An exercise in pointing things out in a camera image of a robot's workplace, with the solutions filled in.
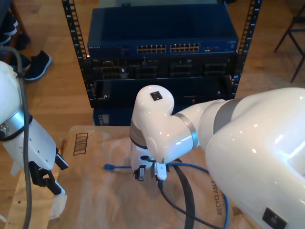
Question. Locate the dark shoe white sole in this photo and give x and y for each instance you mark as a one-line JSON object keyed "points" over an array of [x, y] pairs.
{"points": [[38, 66], [4, 39], [9, 23], [20, 62]]}

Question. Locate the black server unit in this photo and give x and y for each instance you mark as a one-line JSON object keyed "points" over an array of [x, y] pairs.
{"points": [[162, 71]]}

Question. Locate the black rack frame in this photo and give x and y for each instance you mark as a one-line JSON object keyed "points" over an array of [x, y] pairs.
{"points": [[85, 71]]}

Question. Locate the black metal chair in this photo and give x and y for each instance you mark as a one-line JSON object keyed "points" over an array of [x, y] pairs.
{"points": [[283, 37]]}

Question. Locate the brown packing paper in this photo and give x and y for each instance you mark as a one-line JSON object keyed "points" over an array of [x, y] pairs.
{"points": [[107, 190]]}

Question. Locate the blue network switch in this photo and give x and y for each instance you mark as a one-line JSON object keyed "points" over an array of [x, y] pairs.
{"points": [[162, 26]]}

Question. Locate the small black block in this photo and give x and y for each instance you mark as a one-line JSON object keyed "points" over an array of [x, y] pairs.
{"points": [[125, 4]]}

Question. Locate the wooden shoe shelf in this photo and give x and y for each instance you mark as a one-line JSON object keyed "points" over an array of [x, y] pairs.
{"points": [[19, 19]]}

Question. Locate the white paper label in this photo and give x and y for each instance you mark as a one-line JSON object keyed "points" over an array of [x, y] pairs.
{"points": [[58, 207]]}

